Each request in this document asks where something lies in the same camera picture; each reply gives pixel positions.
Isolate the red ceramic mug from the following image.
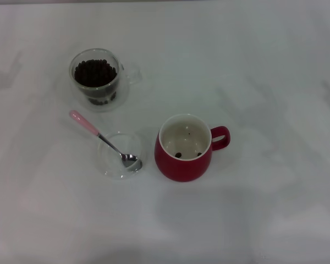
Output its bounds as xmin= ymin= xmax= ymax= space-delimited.
xmin=153 ymin=113 xmax=232 ymax=183

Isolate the pink handled metal spoon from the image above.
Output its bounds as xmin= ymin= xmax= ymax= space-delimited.
xmin=69 ymin=109 xmax=140 ymax=169

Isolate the coffee beans pile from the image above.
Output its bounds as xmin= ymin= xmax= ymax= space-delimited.
xmin=73 ymin=58 xmax=118 ymax=106

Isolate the clear glass saucer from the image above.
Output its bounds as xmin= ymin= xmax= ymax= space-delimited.
xmin=97 ymin=131 xmax=149 ymax=182

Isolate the double-wall glass cup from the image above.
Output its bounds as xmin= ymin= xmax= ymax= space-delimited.
xmin=68 ymin=48 xmax=144 ymax=113

